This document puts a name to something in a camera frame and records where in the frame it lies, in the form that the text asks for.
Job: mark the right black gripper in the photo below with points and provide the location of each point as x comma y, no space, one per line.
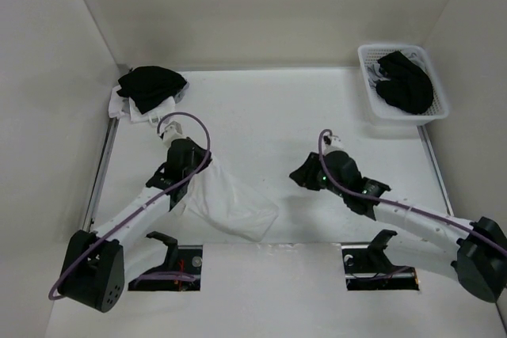
304,176

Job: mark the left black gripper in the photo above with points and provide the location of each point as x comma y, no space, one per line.
201,153

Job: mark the white tank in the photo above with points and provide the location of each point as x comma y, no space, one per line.
219,201
122,107

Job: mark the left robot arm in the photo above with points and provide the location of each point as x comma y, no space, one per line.
99,264

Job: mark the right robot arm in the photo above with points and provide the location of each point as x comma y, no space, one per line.
473,253

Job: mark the folded grey tank top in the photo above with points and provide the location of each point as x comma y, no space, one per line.
180,92

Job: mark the folded white tank top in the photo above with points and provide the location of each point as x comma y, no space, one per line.
122,107

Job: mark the folded black tank top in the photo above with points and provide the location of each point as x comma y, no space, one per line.
149,86

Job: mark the grey tank top in basket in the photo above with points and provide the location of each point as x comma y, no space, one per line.
375,74

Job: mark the black tank top in basket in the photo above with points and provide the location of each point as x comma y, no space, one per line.
407,87

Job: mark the white plastic basket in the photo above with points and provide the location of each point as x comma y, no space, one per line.
380,111

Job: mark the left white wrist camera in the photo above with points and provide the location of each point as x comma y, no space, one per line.
171,132

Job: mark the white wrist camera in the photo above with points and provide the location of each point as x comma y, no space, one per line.
171,132
332,143

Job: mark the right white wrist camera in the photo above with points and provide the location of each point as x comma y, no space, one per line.
332,143

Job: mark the left aluminium rail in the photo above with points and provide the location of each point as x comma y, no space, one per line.
90,211

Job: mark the aluminium rail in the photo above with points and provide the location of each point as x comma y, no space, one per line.
90,211
430,153

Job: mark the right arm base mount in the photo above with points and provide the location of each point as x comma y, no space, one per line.
367,267

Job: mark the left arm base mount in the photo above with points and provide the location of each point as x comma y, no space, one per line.
178,266

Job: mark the right aluminium rail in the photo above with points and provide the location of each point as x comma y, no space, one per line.
430,153

